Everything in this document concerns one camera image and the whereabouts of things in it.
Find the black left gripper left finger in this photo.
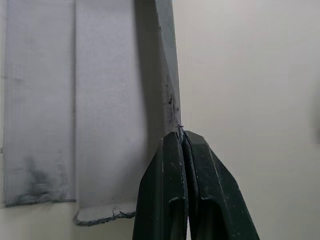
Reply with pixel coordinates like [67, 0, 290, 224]
[132, 131, 189, 240]

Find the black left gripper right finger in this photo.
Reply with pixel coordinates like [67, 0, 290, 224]
[183, 130, 261, 240]

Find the grey cloth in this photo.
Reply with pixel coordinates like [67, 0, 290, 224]
[0, 0, 185, 227]

